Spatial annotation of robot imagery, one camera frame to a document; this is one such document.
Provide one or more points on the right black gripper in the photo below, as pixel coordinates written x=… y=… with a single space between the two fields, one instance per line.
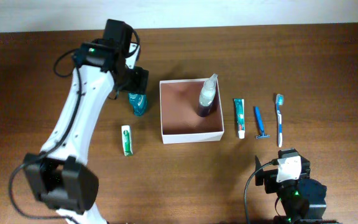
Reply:
x=269 y=179

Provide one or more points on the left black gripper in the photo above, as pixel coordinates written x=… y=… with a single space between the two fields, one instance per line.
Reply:
x=138 y=81

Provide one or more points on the teal mouthwash bottle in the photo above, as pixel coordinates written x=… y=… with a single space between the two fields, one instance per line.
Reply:
x=138 y=102

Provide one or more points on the green white small box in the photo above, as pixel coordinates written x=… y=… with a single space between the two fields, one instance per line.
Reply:
x=127 y=140

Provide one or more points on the clear spray bottle purple liquid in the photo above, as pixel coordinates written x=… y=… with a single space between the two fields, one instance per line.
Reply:
x=207 y=95

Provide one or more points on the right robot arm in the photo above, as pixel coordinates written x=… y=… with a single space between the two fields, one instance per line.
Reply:
x=302 y=198

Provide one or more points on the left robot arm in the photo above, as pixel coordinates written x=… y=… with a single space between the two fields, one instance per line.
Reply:
x=58 y=175

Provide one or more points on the blue disposable razor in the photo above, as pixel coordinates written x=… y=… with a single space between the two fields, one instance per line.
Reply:
x=262 y=134

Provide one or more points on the white open cardboard box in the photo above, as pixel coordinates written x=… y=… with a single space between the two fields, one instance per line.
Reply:
x=179 y=121

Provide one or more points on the teal white toothpaste tube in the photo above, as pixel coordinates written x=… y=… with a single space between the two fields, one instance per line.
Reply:
x=239 y=107

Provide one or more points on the blue white toothbrush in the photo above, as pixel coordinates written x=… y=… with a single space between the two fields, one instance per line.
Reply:
x=279 y=102

